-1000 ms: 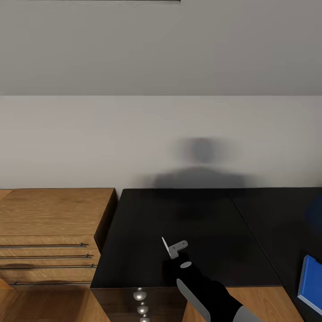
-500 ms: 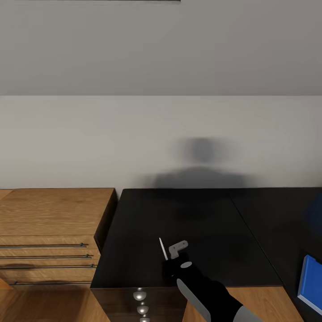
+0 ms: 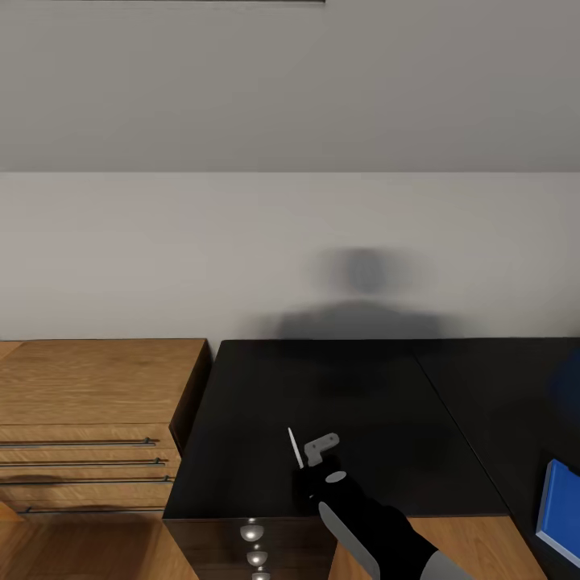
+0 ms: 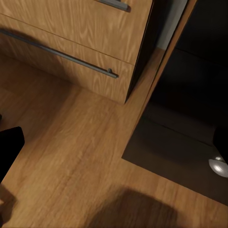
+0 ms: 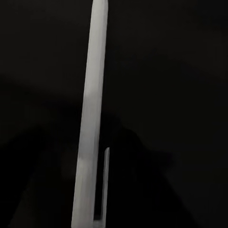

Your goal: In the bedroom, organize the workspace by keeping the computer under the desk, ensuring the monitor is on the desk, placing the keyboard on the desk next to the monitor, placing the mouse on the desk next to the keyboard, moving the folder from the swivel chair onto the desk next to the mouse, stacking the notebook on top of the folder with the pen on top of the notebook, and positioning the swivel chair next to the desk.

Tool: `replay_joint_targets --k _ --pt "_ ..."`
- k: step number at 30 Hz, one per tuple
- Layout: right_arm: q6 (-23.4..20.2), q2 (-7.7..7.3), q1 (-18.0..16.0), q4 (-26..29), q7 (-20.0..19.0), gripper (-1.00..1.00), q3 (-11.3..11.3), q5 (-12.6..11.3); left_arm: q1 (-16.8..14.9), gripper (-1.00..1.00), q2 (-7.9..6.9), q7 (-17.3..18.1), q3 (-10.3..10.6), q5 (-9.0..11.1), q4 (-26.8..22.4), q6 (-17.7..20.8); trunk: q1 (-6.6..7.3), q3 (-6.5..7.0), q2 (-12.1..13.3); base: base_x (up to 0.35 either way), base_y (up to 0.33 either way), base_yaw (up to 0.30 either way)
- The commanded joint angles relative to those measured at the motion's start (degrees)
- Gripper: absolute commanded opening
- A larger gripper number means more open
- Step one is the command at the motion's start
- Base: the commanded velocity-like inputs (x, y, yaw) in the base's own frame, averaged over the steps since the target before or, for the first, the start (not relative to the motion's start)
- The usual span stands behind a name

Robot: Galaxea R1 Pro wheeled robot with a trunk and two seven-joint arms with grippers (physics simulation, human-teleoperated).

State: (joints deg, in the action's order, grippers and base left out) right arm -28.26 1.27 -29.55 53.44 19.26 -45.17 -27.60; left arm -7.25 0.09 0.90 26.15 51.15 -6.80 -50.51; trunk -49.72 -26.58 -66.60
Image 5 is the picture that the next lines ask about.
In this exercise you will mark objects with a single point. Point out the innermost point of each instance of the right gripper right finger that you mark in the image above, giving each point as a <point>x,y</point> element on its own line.
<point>166,210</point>

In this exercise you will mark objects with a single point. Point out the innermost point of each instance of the pen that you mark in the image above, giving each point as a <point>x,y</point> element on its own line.
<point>84,193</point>

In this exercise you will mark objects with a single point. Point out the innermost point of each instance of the desk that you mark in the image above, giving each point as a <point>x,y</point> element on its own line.
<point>165,78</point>

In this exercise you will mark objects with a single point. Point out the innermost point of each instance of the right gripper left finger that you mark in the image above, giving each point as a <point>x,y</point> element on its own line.
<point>18,159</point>

